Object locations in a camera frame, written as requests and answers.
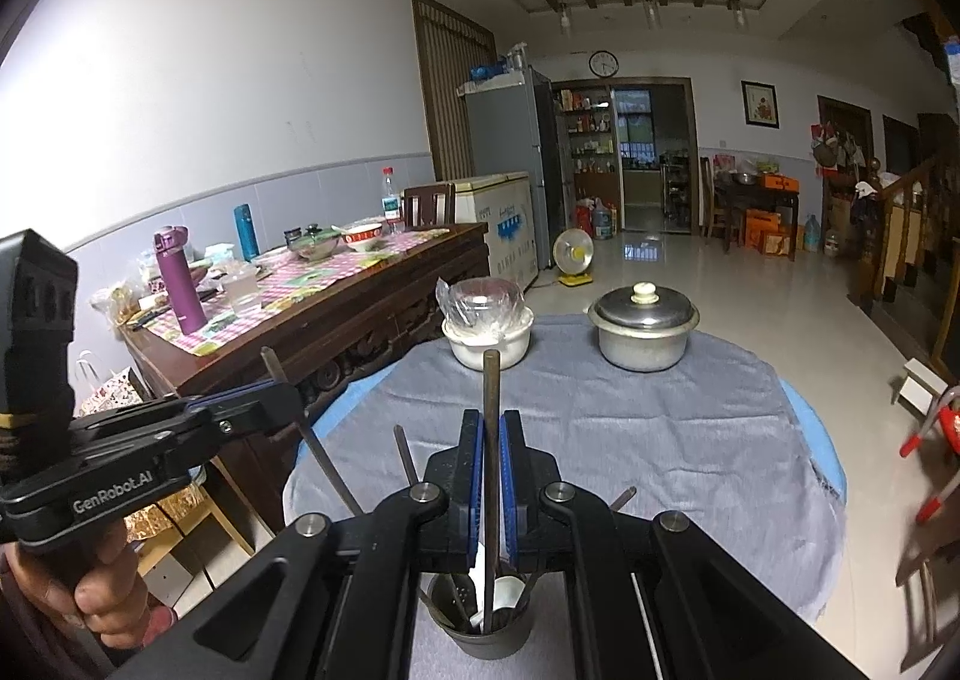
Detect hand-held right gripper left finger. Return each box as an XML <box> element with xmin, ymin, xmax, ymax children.
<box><xmin>131</xmin><ymin>410</ymin><xmax>481</xmax><ymax>680</ymax></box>

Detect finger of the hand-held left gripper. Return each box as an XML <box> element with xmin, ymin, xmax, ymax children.
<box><xmin>75</xmin><ymin>381</ymin><xmax>295</xmax><ymax>435</ymax></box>
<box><xmin>79</xmin><ymin>396</ymin><xmax>302</xmax><ymax>479</ymax></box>

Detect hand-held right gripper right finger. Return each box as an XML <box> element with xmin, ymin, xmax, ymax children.
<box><xmin>502</xmin><ymin>410</ymin><xmax>833</xmax><ymax>680</ymax></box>

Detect metal chopstick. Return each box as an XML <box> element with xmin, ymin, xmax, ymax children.
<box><xmin>394</xmin><ymin>425</ymin><xmax>421</xmax><ymax>486</ymax></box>
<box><xmin>481</xmin><ymin>348</ymin><xmax>502</xmax><ymax>632</ymax></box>
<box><xmin>260</xmin><ymin>346</ymin><xmax>365</xmax><ymax>516</ymax></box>

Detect white plastic rice spoon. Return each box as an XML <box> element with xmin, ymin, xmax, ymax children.
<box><xmin>469</xmin><ymin>575</ymin><xmax>526</xmax><ymax>632</ymax></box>

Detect black perforated utensil holder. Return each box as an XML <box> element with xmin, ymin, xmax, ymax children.
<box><xmin>426</xmin><ymin>571</ymin><xmax>537</xmax><ymax>660</ymax></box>

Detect person's left hand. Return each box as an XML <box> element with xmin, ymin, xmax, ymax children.
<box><xmin>0</xmin><ymin>522</ymin><xmax>151</xmax><ymax>651</ymax></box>

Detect patterned paper bag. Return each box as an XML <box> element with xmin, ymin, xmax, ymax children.
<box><xmin>75</xmin><ymin>352</ymin><xmax>155</xmax><ymax>419</ymax></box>

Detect blue under cloth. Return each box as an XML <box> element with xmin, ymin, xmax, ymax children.
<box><xmin>296</xmin><ymin>339</ymin><xmax>848</xmax><ymax>501</ymax></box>

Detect clear plastic container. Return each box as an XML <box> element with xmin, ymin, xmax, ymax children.
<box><xmin>220</xmin><ymin>262</ymin><xmax>262</xmax><ymax>316</ymax></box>

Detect purple thermos flask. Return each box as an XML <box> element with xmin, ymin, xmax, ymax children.
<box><xmin>154</xmin><ymin>226</ymin><xmax>207</xmax><ymax>336</ymax></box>

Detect grey tablecloth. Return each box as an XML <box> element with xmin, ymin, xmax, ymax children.
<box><xmin>289</xmin><ymin>312</ymin><xmax>845</xmax><ymax>680</ymax></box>

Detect carved wooden sideboard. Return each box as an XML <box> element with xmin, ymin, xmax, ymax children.
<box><xmin>120</xmin><ymin>222</ymin><xmax>492</xmax><ymax>553</ymax></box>

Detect white ceramic pot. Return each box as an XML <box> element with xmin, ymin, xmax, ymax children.
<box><xmin>442</xmin><ymin>311</ymin><xmax>535</xmax><ymax>372</ymax></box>

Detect floral checked table cover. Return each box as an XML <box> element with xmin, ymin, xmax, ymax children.
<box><xmin>142</xmin><ymin>226</ymin><xmax>458</xmax><ymax>357</ymax></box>

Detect blue thermos flask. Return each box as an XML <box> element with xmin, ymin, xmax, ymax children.
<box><xmin>234</xmin><ymin>204</ymin><xmax>260</xmax><ymax>263</ymax></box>

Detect bowl with glass lid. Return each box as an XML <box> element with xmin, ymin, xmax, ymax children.
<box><xmin>289</xmin><ymin>224</ymin><xmax>342</xmax><ymax>260</ymax></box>

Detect clear plastic bag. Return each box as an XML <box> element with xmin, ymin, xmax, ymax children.
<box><xmin>436</xmin><ymin>277</ymin><xmax>530</xmax><ymax>336</ymax></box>

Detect aluminium pot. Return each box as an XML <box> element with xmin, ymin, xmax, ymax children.
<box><xmin>596</xmin><ymin>320</ymin><xmax>691</xmax><ymax>372</ymax></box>

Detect red and white bowl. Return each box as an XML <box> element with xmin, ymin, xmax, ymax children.
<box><xmin>343</xmin><ymin>221</ymin><xmax>385</xmax><ymax>254</ymax></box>

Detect aluminium pot lid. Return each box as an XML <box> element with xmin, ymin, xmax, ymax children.
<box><xmin>588</xmin><ymin>281</ymin><xmax>700</xmax><ymax>332</ymax></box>

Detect small white floor fan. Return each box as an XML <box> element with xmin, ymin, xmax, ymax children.
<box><xmin>553</xmin><ymin>228</ymin><xmax>597</xmax><ymax>287</ymax></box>

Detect clear bottle with red cap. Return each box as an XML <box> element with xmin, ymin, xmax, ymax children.
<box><xmin>380</xmin><ymin>166</ymin><xmax>406</xmax><ymax>236</ymax></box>

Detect white chest freezer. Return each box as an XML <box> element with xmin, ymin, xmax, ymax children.
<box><xmin>450</xmin><ymin>174</ymin><xmax>539</xmax><ymax>291</ymax></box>

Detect wooden chair back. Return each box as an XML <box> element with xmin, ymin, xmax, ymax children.
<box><xmin>403</xmin><ymin>182</ymin><xmax>457</xmax><ymax>231</ymax></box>

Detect shelf with bottles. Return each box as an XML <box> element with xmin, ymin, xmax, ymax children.
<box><xmin>555</xmin><ymin>86</ymin><xmax>623</xmax><ymax>231</ymax></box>

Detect orange cardboard boxes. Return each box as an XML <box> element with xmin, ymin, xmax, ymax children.
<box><xmin>742</xmin><ymin>209</ymin><xmax>796</xmax><ymax>257</ymax></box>

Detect grey refrigerator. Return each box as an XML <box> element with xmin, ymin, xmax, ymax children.
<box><xmin>459</xmin><ymin>67</ymin><xmax>575</xmax><ymax>269</ymax></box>

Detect dark wooden side table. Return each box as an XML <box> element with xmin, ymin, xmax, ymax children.
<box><xmin>701</xmin><ymin>155</ymin><xmax>802</xmax><ymax>257</ymax></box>

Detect white step block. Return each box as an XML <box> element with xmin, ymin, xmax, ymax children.
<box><xmin>891</xmin><ymin>357</ymin><xmax>947</xmax><ymax>419</ymax></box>

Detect red plastic stool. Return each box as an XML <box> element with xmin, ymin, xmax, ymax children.
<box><xmin>900</xmin><ymin>387</ymin><xmax>960</xmax><ymax>523</ymax></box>

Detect wooden stair railing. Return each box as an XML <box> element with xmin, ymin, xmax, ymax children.
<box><xmin>847</xmin><ymin>151</ymin><xmax>960</xmax><ymax>321</ymax></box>

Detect framed wall picture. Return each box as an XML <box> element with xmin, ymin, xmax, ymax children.
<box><xmin>741</xmin><ymin>80</ymin><xmax>781</xmax><ymax>128</ymax></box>

